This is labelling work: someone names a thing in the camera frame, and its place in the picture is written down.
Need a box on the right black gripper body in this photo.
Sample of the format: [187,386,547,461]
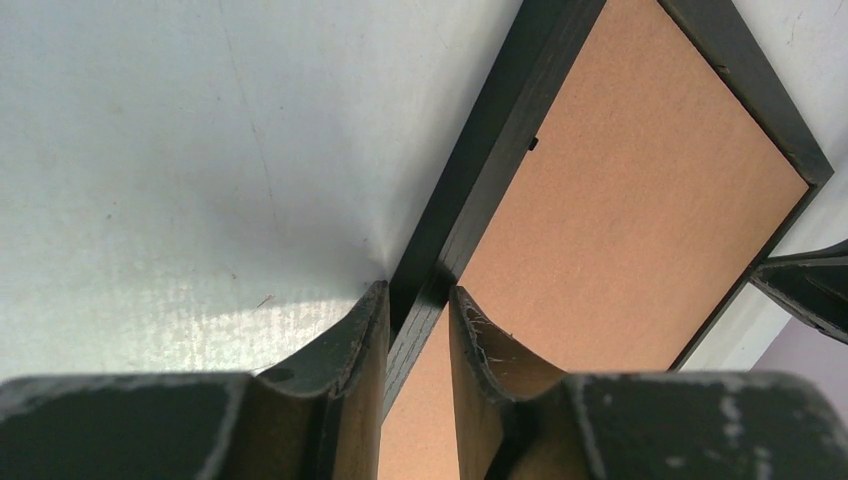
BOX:
[750,240,847,344]

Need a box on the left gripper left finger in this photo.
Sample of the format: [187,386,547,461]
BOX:
[1,281,389,479]

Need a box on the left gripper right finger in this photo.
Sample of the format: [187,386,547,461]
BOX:
[449,287,847,479]

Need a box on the brown frame backing board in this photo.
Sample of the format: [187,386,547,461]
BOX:
[379,1,807,479]

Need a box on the black picture frame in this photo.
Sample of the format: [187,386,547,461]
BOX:
[383,1,834,410]

